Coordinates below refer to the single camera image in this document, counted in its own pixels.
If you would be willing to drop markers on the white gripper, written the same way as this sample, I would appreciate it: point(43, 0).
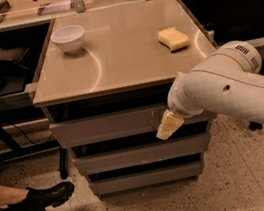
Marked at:
point(178, 105)

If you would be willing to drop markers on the grey top drawer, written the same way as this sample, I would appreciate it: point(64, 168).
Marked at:
point(124, 123)

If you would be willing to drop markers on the grey drawer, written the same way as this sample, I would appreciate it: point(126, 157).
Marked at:
point(124, 123)
point(143, 154)
point(146, 179)

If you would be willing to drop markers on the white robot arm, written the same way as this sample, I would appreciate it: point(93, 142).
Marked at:
point(227, 82)

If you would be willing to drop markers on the grey middle drawer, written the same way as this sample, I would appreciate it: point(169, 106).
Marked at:
point(143, 154)

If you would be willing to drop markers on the grey drawer cabinet beige top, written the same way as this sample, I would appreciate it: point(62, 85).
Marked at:
point(122, 66)

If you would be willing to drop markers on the grey bottom drawer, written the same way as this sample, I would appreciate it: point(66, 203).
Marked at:
point(146, 179)

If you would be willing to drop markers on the black desk leg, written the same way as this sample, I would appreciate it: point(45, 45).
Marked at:
point(255, 126)

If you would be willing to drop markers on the yellow sponge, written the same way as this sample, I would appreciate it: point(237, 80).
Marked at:
point(173, 39)

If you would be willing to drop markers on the white ceramic bowl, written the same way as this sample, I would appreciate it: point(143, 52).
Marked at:
point(69, 39)

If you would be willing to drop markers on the person bare leg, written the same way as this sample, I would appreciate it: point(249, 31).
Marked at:
point(11, 195)

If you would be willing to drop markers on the black chunky shoe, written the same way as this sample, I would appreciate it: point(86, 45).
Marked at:
point(39, 200)

